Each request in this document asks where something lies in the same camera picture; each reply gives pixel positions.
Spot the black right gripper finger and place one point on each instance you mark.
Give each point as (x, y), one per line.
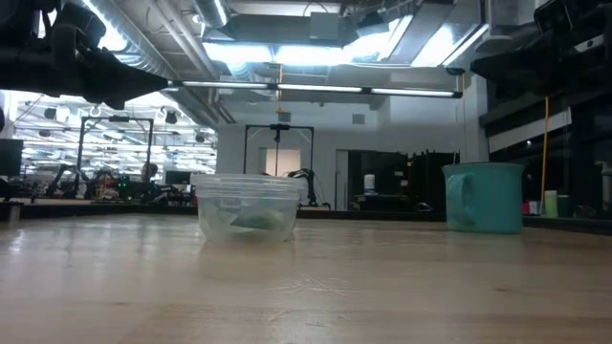
(507, 71)

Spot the pale printed paper sachet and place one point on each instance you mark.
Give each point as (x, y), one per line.
(258, 221)

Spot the person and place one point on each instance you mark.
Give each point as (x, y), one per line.
(149, 172)

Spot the dark monitor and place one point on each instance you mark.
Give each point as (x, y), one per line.
(10, 157)

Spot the teal ceramic mug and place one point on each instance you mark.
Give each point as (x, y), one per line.
(492, 200)

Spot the translucent round plastic container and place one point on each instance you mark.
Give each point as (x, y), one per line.
(215, 191)

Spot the pale green cup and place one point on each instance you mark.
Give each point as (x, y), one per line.
(551, 204)

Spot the white bottle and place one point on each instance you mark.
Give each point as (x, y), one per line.
(369, 184)

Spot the overhead LED light bar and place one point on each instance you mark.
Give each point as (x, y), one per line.
(315, 88)

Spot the black gantry frame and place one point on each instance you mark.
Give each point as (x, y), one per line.
(117, 119)

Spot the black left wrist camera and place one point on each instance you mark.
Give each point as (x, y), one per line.
(79, 26)

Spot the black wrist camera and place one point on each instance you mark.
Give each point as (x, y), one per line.
(79, 26)
(553, 14)

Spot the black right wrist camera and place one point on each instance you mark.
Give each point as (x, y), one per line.
(553, 14)

